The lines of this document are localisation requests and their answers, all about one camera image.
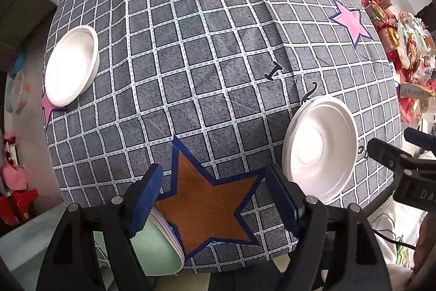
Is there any pink square plate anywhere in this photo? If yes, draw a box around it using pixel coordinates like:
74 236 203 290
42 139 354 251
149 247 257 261
151 209 185 259

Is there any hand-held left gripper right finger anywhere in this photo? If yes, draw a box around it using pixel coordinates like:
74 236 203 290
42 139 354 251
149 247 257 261
264 163 390 291

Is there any pile of snack bags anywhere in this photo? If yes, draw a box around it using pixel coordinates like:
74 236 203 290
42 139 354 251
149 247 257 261
397 11 436 71

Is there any pink plush toy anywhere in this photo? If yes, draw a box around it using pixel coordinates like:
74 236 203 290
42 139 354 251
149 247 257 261
0 131 28 191

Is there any grey checked star tablecloth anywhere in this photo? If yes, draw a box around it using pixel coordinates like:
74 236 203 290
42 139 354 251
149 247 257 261
43 0 404 274

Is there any blue basin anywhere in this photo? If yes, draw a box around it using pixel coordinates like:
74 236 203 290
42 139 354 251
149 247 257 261
8 47 27 79

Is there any white fabric bag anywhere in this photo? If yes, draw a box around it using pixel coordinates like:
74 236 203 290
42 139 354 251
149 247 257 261
371 199 426 291

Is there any pile of packaged snacks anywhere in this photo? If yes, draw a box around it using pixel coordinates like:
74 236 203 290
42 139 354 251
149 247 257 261
361 0 436 123

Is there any gold jar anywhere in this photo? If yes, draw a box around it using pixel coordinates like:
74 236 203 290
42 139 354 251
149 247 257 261
383 27 403 48

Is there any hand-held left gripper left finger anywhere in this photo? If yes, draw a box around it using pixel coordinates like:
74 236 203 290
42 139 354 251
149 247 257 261
36 163 165 291

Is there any glass jar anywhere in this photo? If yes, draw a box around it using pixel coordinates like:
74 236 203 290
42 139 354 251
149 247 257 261
368 3 387 22

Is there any clear plastic basin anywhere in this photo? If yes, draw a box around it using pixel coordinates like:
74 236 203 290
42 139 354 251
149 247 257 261
10 71 33 113

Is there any person's right forearm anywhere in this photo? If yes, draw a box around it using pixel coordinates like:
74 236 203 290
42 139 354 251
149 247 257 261
414 212 436 278

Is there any green square plate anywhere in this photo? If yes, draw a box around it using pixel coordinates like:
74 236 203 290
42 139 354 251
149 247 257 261
131 218 185 278

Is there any red plastic toy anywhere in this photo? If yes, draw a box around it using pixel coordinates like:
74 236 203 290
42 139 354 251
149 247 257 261
0 190 39 227

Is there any large white bowl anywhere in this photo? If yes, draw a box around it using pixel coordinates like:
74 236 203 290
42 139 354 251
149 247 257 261
282 100 356 205

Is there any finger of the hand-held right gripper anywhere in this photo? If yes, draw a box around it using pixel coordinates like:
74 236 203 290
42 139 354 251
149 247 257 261
368 137 423 176
404 127 436 156

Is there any black cable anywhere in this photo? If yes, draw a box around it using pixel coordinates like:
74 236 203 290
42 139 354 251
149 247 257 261
371 212 420 248

